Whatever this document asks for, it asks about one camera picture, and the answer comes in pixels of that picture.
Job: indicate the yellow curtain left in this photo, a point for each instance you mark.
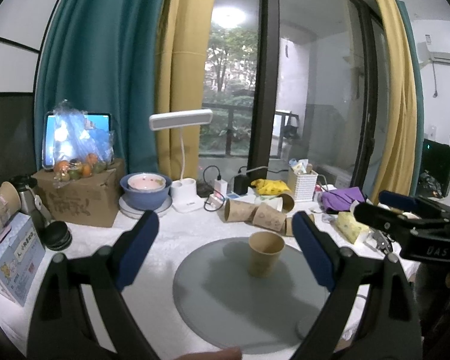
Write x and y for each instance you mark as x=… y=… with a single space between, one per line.
x=181 y=53

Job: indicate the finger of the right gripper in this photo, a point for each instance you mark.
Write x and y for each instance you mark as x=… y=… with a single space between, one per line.
x=401 y=199
x=396 y=225

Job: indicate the cardboard box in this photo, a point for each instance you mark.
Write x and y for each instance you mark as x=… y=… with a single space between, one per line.
x=92 y=201

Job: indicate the steel thermos bottle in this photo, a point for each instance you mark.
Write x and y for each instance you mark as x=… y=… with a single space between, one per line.
x=31 y=202

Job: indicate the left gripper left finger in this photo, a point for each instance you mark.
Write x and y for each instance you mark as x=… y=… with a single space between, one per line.
x=111 y=268

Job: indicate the yellow curtain right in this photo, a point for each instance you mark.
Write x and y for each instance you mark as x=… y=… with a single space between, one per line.
x=401 y=159

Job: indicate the purple cloth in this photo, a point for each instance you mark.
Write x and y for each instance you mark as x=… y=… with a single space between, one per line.
x=339 y=200

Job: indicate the plain brown cup lying right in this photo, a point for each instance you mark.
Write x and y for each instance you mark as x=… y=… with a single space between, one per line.
x=288 y=227

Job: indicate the tablet screen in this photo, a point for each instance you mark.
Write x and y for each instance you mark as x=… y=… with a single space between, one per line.
x=59 y=131

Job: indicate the round grey glass mat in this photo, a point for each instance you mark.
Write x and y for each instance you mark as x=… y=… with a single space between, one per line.
x=224 y=305

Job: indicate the yellow curtain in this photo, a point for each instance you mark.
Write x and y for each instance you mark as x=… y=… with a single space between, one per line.
x=401 y=159
x=181 y=53

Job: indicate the pink bowl inside blue bowl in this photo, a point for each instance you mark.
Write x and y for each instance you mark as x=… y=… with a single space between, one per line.
x=146 y=182

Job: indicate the white charger plug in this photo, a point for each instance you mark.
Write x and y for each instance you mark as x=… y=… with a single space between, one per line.
x=220 y=187

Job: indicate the black power adapter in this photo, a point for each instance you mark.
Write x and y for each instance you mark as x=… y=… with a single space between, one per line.
x=241 y=184

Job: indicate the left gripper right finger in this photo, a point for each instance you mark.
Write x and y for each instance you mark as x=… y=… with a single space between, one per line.
x=337 y=267

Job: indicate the black thermos lid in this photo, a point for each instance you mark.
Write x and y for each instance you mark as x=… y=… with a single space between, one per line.
x=56 y=236

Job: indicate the brown cup with drawings middle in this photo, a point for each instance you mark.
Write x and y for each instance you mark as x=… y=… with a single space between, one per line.
x=269 y=218

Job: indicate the bag of oranges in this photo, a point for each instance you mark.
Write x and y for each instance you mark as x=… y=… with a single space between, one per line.
x=94 y=156

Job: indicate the plain brown paper cup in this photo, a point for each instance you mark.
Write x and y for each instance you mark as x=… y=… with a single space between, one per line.
x=265 y=250

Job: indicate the white woven basket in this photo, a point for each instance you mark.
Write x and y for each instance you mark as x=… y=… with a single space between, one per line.
x=302 y=186

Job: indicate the yellow plastic bag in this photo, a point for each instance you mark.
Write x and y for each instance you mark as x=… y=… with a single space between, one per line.
x=265 y=187

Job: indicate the white desk lamp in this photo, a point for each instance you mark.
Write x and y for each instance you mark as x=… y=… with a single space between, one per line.
x=183 y=191

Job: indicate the operator thumb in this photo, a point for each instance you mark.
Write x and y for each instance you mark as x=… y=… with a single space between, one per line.
x=223 y=354

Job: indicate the brown cup with drawings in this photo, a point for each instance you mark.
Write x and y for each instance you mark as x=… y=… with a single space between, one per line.
x=238 y=211
x=269 y=218

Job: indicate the brown cup with drawings left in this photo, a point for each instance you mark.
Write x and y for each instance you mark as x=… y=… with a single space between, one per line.
x=238 y=211

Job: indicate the blue cartoon box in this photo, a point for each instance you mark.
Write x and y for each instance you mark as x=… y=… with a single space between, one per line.
x=21 y=254

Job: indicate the teal curtain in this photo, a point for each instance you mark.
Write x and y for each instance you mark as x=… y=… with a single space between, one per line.
x=100 y=56

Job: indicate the white paper cup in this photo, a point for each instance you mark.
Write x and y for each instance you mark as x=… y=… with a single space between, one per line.
x=275 y=202

